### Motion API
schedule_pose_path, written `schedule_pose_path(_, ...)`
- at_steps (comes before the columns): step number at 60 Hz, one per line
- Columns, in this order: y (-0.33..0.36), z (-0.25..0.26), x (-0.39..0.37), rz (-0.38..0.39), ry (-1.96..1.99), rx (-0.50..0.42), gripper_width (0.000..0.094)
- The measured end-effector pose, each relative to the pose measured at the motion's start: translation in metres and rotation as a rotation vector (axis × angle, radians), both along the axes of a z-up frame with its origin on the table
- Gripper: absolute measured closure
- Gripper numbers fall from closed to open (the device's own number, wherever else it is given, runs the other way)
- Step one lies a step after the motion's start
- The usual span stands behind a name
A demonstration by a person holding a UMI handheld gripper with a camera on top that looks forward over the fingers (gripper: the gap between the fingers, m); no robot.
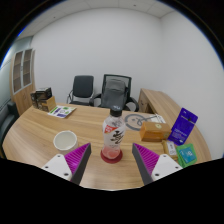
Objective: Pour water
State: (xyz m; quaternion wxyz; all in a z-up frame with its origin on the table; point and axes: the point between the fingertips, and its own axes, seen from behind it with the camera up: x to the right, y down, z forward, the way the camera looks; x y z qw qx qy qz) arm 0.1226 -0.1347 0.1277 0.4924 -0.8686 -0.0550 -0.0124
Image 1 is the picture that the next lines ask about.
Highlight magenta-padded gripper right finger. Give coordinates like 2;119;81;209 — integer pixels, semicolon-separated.
131;142;184;186

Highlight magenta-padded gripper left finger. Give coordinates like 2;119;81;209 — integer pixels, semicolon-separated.
40;142;92;185

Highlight black mesh office chair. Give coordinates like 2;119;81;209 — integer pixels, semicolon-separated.
89;73;140;112

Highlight tan cardboard box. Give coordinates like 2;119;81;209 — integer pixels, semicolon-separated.
41;95;58;113

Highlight wooden side desk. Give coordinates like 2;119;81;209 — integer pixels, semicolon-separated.
137;87;183;124

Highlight white ceramic mug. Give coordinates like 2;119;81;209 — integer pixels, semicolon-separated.
52;130;80;155

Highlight black padded visitor chair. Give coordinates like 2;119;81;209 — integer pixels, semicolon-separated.
66;75;95;107

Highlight wooden glass-door cabinet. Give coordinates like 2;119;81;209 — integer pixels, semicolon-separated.
9;48;37;116

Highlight white green purple leaflet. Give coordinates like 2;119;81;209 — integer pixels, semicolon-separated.
47;105;77;119

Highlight dark brown carton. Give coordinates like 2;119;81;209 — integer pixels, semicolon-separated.
30;87;53;111

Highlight orange-brown cardboard box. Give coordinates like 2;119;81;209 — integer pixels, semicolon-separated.
139;121;172;143

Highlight clear bottle with black cap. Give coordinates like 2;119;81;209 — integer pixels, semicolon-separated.
101;105;126;160

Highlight black leather sofa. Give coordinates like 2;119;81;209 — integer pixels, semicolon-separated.
0;101;19;148

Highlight purple hanging package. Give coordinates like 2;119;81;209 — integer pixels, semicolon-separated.
167;107;199;146

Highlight flat round red coaster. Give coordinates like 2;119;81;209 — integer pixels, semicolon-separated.
100;149;124;164

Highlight green pouch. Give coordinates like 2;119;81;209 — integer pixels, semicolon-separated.
175;143;198;168

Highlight grey backpack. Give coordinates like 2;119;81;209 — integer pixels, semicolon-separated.
100;78;128;110

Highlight small yellow box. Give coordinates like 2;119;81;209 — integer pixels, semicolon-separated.
161;139;178;158

